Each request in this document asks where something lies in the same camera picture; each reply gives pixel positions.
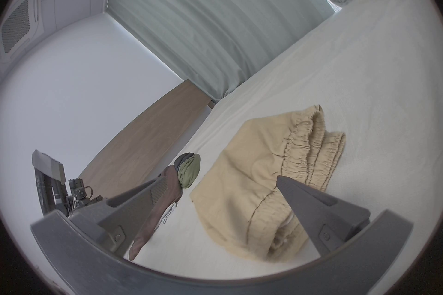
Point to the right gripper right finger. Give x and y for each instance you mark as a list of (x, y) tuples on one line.
[(322, 214)]

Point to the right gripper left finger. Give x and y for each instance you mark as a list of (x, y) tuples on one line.
[(121, 217)]

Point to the beige shorts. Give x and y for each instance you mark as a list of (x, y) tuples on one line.
[(270, 183)]

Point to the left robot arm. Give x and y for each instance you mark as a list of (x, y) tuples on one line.
[(52, 186)]

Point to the bed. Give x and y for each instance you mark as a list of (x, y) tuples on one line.
[(346, 79)]

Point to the brown shorts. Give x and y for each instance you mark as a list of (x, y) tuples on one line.
[(155, 210)]

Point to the white garment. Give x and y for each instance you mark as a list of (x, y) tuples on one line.
[(169, 212)]

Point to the green garment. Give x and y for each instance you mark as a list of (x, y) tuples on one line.
[(189, 171)]

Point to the black garment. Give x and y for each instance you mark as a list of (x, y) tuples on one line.
[(181, 159)]

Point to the window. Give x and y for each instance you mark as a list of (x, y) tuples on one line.
[(333, 3)]

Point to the ceiling air conditioner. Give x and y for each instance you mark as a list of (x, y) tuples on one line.
[(22, 24)]

